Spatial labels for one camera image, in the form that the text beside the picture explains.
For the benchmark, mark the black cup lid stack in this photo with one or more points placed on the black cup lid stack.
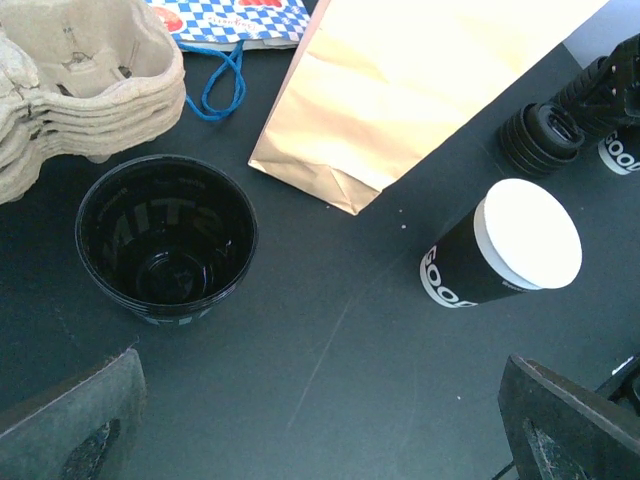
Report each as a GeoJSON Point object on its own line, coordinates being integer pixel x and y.
{"type": "Point", "coordinates": [540, 139]}

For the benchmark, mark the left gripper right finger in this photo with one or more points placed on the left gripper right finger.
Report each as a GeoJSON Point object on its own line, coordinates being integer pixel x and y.
{"type": "Point", "coordinates": [557, 429]}

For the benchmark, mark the right stack paper cups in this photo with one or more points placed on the right stack paper cups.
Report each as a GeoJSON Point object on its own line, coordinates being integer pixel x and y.
{"type": "Point", "coordinates": [619, 151]}

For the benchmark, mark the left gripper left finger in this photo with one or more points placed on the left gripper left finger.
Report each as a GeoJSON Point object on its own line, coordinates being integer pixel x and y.
{"type": "Point", "coordinates": [82, 428]}

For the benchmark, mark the orange paper bag white handles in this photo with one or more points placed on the orange paper bag white handles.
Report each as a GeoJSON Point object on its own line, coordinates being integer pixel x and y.
{"type": "Point", "coordinates": [375, 86]}

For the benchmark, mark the blue checkered paper bag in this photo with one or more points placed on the blue checkered paper bag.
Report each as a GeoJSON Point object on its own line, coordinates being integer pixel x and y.
{"type": "Point", "coordinates": [225, 29]}

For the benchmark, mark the black coffee cup open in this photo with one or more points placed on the black coffee cup open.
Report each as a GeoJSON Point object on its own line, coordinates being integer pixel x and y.
{"type": "Point", "coordinates": [166, 237]}

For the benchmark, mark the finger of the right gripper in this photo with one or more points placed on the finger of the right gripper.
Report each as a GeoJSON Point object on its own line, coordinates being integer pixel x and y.
{"type": "Point", "coordinates": [605, 95]}

